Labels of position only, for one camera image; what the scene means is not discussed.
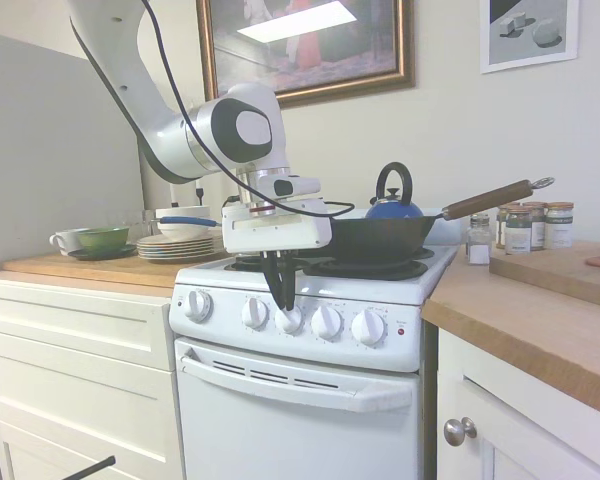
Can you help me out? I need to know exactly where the white drawer cabinet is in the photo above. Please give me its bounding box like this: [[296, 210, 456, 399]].
[[0, 276, 186, 480]]

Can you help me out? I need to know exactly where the dark green saucer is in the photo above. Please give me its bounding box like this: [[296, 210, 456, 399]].
[[68, 243, 139, 262]]

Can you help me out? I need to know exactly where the white oven door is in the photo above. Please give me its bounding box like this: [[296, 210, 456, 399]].
[[173, 335, 423, 480]]

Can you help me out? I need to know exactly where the white bowl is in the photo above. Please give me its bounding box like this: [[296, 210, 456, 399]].
[[157, 219, 217, 241]]

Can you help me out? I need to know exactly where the green bowl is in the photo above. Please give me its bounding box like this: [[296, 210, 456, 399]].
[[75, 225, 132, 250]]

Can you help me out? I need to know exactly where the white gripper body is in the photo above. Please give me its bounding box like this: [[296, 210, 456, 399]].
[[221, 197, 334, 257]]

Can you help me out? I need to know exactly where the cream dinner plate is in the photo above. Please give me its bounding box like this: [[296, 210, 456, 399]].
[[139, 250, 215, 262], [137, 233, 216, 245], [136, 238, 216, 249], [136, 242, 216, 253], [137, 246, 216, 257]]

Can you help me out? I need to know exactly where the large grey shapes print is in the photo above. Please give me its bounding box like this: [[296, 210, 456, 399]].
[[479, 0, 580, 76]]

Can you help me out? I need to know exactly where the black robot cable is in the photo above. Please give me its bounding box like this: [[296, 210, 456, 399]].
[[140, 0, 358, 222]]

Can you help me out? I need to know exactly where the white cabinet with door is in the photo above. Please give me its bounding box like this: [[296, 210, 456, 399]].
[[431, 327, 600, 480]]

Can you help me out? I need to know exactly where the black wok wooden handle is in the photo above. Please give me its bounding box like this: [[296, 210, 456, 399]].
[[327, 176, 557, 264]]

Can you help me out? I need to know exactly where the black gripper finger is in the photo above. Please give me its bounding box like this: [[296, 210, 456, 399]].
[[259, 251, 288, 312], [278, 249, 298, 311]]

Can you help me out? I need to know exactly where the black tripod leg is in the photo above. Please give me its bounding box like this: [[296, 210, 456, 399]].
[[61, 454, 117, 480]]

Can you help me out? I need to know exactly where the large white oven knob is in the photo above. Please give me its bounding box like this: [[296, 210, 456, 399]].
[[184, 288, 215, 323]]

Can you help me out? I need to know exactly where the clear drinking glass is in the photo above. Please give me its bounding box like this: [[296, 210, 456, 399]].
[[125, 209, 159, 238]]

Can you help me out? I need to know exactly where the white cup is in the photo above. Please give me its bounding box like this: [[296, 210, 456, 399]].
[[48, 228, 89, 258]]

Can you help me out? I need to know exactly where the glass salt shaker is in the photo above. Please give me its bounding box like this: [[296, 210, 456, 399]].
[[465, 212, 492, 267]]

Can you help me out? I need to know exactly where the gold framed painting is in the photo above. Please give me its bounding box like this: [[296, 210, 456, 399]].
[[195, 0, 417, 109]]

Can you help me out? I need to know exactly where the cork lid spice jar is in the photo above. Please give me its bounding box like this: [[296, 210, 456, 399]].
[[544, 200, 576, 250], [494, 203, 522, 250], [504, 206, 533, 256], [521, 200, 549, 252]]

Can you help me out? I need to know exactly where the silver cabinet knob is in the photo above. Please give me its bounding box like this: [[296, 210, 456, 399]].
[[443, 415, 479, 448]]

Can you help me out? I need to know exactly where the wooden cutting board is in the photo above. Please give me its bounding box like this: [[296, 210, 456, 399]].
[[488, 239, 600, 309]]

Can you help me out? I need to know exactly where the blue kettle black handle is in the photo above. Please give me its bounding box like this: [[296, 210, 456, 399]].
[[363, 161, 427, 222]]

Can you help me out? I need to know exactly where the grey flat panel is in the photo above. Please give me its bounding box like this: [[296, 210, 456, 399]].
[[0, 31, 145, 277]]

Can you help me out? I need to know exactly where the white electric stove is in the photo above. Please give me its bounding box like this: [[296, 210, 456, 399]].
[[168, 219, 464, 480]]

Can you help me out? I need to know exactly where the white burner knob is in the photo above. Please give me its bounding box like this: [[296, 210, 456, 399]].
[[274, 303, 306, 337], [240, 295, 272, 332], [310, 303, 344, 342], [350, 307, 388, 348]]

